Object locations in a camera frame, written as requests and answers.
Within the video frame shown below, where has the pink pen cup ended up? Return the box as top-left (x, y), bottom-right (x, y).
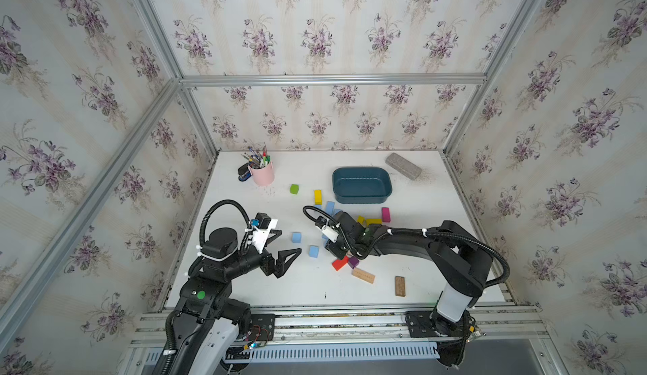
top-left (248, 162), bottom-right (275, 187)

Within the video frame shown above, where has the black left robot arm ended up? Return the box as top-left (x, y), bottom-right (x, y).
top-left (153, 199), bottom-right (302, 374)

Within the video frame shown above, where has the teal plastic bin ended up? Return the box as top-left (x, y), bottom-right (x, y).
top-left (332, 166), bottom-right (393, 204)

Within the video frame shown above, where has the aluminium rail frame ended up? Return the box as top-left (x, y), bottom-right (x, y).
top-left (115, 301), bottom-right (567, 375)

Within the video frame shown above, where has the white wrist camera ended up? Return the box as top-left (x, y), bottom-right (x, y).
top-left (246, 213), bottom-right (278, 254)
top-left (320, 223), bottom-right (340, 243)

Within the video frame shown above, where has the light blue long block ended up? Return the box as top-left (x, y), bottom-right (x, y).
top-left (325, 201), bottom-right (335, 216)

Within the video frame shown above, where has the purple cube block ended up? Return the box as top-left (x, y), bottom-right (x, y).
top-left (348, 257), bottom-right (360, 269)

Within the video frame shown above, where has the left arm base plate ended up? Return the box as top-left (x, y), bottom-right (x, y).
top-left (239, 314), bottom-right (276, 343)

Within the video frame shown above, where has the red rectangular block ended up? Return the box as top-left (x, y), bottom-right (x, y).
top-left (332, 256), bottom-right (350, 272)

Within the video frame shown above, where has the light blue cube block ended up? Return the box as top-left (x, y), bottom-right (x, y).
top-left (291, 232), bottom-right (302, 244)
top-left (308, 245), bottom-right (319, 258)

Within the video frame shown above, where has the black stapler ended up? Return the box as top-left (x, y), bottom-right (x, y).
top-left (238, 164), bottom-right (251, 182)

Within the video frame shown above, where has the grey stone brick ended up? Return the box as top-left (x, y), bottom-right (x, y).
top-left (386, 153), bottom-right (422, 181)

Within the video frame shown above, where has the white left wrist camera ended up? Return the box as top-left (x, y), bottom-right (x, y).
top-left (246, 213), bottom-right (278, 254)

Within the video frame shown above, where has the dark wood block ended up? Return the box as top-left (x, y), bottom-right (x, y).
top-left (394, 276), bottom-right (406, 298)

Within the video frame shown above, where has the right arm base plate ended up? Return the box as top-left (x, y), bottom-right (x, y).
top-left (405, 309), bottom-right (483, 340)

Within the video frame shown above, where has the light wood block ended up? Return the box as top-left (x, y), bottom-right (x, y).
top-left (351, 267), bottom-right (375, 284)

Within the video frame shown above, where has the magenta long block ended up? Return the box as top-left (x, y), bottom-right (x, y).
top-left (382, 208), bottom-right (391, 223)

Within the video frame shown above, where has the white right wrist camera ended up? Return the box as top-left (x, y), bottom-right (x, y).
top-left (320, 223), bottom-right (340, 243)

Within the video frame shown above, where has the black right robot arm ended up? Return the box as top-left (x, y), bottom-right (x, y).
top-left (311, 212), bottom-right (511, 368)

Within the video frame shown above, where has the yellow upright block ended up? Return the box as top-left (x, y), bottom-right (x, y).
top-left (313, 190), bottom-right (323, 205)

